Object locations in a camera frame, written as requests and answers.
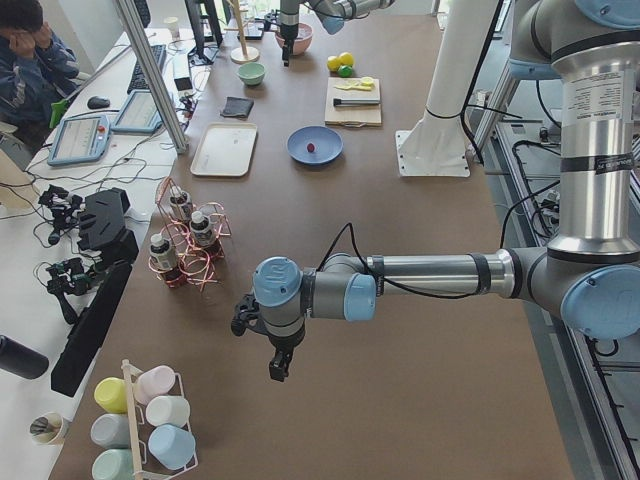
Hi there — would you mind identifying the black bracket device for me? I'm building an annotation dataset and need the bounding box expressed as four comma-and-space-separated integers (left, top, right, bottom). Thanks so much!
78, 187, 139, 270

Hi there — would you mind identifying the aluminium frame post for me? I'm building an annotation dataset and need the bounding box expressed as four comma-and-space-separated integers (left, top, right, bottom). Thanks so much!
114, 0, 188, 154

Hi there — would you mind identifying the grey folded cloth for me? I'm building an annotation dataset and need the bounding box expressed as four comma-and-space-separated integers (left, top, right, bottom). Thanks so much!
220, 96, 254, 119

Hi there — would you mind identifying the paper cup with utensils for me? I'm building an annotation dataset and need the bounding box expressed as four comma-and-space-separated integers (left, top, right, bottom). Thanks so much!
29, 412, 71, 445

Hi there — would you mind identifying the pink cup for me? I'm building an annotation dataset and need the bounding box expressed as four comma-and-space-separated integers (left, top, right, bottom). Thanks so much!
133, 365, 176, 405

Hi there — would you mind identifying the wooden cup stand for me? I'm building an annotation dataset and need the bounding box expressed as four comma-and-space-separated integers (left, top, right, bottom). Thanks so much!
226, 0, 260, 65

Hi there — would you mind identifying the pink bowl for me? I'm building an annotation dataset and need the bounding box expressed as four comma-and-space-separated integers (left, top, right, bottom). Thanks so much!
289, 23, 313, 57

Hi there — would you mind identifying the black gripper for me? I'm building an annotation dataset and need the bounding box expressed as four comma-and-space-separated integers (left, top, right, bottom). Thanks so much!
264, 9, 299, 67
231, 294, 305, 382

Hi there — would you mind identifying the dark drink bottle front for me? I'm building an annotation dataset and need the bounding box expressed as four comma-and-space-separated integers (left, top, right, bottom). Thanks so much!
149, 233, 183, 288

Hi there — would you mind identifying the blue teach pendant upper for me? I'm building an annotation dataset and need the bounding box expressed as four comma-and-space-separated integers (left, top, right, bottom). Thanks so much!
111, 90, 162, 135

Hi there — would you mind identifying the wooden cutting board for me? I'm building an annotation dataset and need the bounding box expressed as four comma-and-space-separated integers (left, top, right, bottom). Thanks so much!
324, 77, 382, 127

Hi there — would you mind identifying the green bowl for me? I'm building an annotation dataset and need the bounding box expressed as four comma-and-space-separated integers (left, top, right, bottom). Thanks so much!
237, 62, 266, 87

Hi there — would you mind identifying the blue plate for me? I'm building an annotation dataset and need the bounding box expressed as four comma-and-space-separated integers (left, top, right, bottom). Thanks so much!
286, 126, 343, 166

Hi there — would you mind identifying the grey cup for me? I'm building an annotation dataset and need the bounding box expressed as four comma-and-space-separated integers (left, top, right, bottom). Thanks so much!
90, 413, 130, 449

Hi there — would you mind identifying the yellow lemon near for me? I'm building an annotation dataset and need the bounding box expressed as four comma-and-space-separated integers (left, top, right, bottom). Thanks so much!
326, 56, 342, 72

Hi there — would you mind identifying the yellow plastic knife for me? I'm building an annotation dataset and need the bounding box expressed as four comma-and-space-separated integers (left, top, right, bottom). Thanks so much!
334, 83, 375, 91

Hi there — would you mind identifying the yellow lemon far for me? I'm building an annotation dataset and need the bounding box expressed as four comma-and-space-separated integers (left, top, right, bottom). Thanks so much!
338, 52, 355, 67

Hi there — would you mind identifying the black long bar device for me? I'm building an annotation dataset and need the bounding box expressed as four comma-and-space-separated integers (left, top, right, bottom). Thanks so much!
50, 261, 132, 397

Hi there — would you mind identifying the dark drink bottle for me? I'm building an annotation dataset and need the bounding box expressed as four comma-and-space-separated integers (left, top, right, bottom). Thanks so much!
169, 185, 193, 222
149, 233, 183, 288
190, 210, 221, 255

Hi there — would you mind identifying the black computer mouse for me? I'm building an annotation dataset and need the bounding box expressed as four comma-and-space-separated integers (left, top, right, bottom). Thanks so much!
86, 96, 111, 110

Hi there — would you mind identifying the copper wire bottle rack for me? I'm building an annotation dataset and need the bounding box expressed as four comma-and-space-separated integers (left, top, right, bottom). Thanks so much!
148, 177, 232, 290

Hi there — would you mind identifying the dark drink bottle back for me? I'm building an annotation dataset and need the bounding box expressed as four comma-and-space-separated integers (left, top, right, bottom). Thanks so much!
169, 185, 193, 222

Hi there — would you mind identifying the pale green cup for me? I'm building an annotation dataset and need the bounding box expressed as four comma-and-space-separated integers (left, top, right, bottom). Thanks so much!
91, 449, 134, 480

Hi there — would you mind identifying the blue teach pendant lower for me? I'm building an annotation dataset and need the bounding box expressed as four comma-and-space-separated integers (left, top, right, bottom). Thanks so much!
47, 113, 111, 167

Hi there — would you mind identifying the white pillar with base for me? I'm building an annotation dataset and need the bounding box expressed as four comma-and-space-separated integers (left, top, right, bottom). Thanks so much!
396, 0, 502, 177

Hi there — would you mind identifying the light blue cup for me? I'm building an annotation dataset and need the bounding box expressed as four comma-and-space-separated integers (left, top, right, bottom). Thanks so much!
148, 424, 196, 470

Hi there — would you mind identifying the white cup rack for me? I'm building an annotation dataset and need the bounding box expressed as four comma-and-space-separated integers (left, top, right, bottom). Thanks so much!
121, 359, 199, 480

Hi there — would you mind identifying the white cup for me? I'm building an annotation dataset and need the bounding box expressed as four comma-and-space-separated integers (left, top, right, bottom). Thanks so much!
145, 395, 191, 428

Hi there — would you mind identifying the yellow cup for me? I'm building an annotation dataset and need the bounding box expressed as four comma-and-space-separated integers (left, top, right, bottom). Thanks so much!
94, 377, 127, 414

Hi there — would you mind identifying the black keyboard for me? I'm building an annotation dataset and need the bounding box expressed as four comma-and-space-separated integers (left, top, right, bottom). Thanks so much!
125, 43, 168, 96

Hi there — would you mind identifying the yellow lemon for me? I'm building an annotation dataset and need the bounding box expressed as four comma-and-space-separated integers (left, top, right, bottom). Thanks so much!
326, 56, 342, 72
338, 52, 355, 67

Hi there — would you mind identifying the dark drink bottle middle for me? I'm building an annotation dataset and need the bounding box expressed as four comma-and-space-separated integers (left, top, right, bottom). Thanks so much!
190, 210, 221, 255

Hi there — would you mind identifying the green lime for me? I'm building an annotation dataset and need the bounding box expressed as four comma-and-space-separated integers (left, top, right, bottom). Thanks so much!
337, 65, 353, 78

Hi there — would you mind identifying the steel muddler black cap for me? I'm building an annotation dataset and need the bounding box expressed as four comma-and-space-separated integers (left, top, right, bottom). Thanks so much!
332, 98, 381, 107

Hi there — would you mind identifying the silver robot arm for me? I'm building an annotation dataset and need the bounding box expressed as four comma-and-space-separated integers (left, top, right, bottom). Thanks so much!
279, 0, 395, 67
231, 1, 639, 381

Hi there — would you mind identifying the blue teach pendant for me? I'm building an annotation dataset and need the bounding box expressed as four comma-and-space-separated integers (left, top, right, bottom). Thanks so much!
111, 90, 162, 135
47, 113, 111, 167

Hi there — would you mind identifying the black thermos bottle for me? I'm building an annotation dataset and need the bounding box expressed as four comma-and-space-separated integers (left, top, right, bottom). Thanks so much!
0, 335, 49, 380

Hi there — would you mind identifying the cream rabbit tray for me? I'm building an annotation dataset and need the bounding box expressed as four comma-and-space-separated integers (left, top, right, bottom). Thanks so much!
190, 122, 257, 177

